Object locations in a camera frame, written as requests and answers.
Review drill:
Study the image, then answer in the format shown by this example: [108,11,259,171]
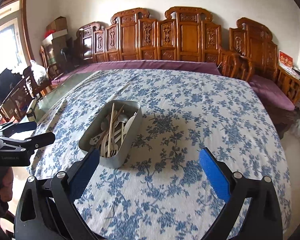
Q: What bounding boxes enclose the person's left hand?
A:
[0,167,14,202]

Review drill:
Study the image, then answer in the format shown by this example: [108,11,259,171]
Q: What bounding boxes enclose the metal fork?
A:
[110,123,127,157]

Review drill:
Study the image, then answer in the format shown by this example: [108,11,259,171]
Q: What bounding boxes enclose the metal spoon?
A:
[118,113,128,144]

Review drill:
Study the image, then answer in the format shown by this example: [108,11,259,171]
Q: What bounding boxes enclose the light bamboo chopstick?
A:
[107,103,115,158]

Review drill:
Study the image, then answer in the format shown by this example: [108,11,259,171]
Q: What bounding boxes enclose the blue floral tablecloth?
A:
[29,69,291,239]

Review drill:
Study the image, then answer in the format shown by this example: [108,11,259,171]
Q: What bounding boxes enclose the white plastic spoon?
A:
[100,115,110,134]

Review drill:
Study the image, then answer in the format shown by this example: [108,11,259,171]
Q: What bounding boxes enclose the carved wooden sofa bench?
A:
[72,6,241,77]

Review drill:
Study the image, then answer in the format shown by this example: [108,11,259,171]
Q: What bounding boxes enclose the red calendar card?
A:
[279,50,293,70]

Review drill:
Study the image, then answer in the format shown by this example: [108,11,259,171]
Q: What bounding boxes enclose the purple armchair cushion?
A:
[249,75,295,111]

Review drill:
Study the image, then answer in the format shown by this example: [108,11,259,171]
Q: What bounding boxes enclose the rectangular metal tray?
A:
[78,100,142,168]

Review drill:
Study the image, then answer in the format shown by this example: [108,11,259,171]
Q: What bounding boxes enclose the purple sofa cushion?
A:
[52,60,221,86]

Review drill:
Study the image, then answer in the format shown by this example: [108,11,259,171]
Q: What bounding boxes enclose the carved wooden armchair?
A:
[229,17,300,139]

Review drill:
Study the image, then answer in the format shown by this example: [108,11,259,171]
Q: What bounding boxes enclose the stacked cardboard boxes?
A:
[40,16,68,76]

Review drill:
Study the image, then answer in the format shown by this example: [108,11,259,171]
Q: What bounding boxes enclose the dark brown chopstick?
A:
[94,104,125,149]

